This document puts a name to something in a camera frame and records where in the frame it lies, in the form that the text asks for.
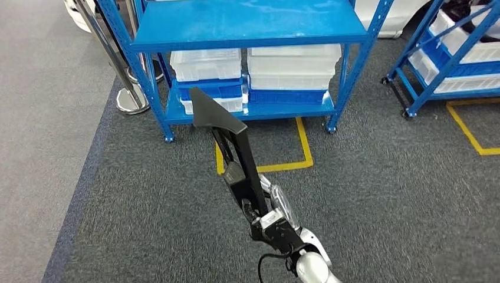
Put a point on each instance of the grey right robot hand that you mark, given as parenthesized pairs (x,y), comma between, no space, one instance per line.
(283,203)

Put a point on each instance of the black plastic plate part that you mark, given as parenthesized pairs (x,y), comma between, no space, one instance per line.
(215,113)

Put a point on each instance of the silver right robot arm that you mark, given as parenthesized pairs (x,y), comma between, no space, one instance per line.
(312,269)

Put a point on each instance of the blue metal shelf rack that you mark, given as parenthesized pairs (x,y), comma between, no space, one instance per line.
(250,19)
(449,65)

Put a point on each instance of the white plastic bin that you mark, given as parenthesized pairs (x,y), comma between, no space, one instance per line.
(468,83)
(480,50)
(205,64)
(230,104)
(293,66)
(293,50)
(289,82)

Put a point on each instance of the white car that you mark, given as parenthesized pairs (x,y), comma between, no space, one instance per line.
(390,15)

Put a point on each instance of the chrome stanchion post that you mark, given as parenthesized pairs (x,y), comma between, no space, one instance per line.
(133,102)
(157,73)

